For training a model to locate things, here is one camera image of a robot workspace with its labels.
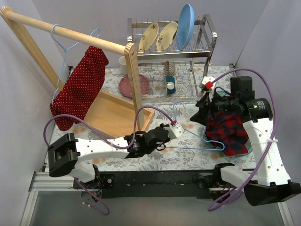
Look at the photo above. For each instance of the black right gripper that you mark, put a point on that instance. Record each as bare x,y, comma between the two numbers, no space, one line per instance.
204,106

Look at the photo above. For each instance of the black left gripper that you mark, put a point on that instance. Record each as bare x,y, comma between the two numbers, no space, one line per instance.
165,131

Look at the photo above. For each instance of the red plaid garment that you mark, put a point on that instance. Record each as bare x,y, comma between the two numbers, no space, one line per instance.
227,130

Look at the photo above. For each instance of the red polka dot skirt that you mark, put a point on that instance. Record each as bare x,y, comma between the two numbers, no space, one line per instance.
83,86

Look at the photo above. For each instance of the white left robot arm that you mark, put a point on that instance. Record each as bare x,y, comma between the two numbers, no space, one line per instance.
69,155

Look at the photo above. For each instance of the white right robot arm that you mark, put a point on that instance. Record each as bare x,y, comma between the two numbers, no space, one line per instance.
269,182

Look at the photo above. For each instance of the floral table mat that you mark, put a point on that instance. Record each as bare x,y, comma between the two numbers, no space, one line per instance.
189,152

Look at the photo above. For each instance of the wooden clothes rack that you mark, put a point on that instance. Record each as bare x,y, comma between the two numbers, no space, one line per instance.
110,115

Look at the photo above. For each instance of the stainless steel dish rack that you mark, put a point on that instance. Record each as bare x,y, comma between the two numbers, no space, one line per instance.
191,64

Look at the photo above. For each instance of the pink dotted plate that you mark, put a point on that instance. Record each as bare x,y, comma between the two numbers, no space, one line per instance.
125,88

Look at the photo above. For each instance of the cream floral plate right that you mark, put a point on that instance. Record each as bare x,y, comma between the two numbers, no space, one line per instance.
166,36

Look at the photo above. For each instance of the cream floral plate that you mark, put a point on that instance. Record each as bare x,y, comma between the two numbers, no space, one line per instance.
149,37
166,36

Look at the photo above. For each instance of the blue plate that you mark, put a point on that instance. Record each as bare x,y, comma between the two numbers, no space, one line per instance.
185,27

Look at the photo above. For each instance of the white cup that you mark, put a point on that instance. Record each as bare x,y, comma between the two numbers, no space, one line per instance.
122,65

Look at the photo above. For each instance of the cream floral plate left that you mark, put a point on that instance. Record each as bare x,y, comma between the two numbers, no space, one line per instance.
149,37

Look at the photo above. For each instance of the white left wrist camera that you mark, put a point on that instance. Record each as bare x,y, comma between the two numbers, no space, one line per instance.
175,131

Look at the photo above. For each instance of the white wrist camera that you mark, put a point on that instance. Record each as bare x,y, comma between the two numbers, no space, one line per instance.
207,86
175,131

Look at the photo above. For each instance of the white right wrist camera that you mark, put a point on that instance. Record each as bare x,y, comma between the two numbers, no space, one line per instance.
207,86

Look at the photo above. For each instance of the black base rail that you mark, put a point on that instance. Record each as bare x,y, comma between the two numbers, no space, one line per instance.
170,183

